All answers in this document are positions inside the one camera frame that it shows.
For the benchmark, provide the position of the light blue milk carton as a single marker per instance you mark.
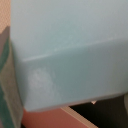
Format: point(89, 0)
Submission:
point(69, 51)

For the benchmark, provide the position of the brown stove board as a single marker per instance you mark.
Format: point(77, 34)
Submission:
point(58, 118)

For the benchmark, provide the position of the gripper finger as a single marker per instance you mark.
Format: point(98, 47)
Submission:
point(11, 110)

